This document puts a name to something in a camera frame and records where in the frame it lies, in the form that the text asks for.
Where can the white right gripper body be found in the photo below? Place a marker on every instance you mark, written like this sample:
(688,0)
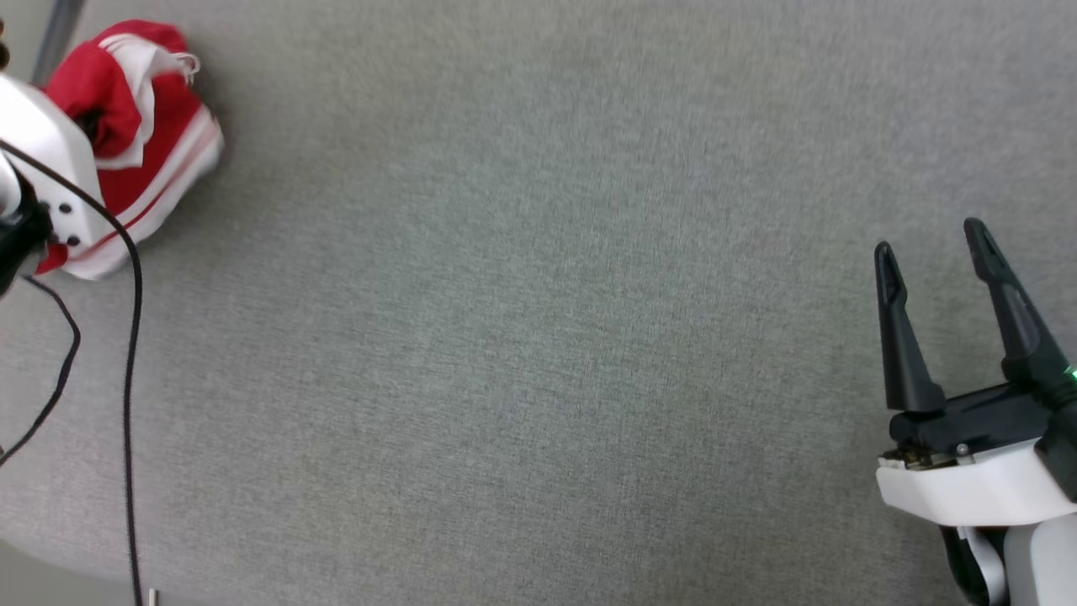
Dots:
(976,484)

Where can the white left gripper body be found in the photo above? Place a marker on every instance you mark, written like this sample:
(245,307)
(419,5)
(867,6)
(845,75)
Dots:
(50,143)

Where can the grey metal frame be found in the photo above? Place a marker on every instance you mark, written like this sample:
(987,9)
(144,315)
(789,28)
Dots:
(57,38)

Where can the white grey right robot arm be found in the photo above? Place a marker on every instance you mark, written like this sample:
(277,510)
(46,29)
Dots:
(1039,564)

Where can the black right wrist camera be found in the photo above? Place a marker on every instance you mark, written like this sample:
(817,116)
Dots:
(1062,438)

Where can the red and white garment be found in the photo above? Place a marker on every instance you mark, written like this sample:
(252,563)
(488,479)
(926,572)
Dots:
(160,126)

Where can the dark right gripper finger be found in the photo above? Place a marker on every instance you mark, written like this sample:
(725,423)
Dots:
(1014,311)
(904,353)

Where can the grey fabric sofa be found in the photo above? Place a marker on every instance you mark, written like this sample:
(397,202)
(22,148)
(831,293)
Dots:
(538,337)

